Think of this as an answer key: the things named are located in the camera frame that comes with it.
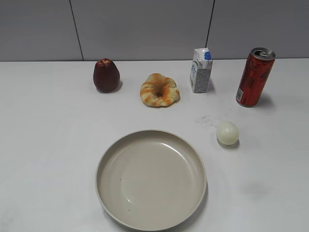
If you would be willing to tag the white egg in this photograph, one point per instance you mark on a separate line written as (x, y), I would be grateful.
(227, 133)

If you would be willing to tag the beige round plate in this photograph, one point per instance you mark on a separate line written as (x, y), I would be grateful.
(151, 181)

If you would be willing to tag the dark red wax apple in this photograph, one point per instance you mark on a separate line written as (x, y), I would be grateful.
(106, 76)

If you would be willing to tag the small white milk carton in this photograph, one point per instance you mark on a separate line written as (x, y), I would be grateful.
(201, 70)

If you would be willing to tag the red soda can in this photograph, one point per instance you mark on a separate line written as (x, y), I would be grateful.
(257, 69)

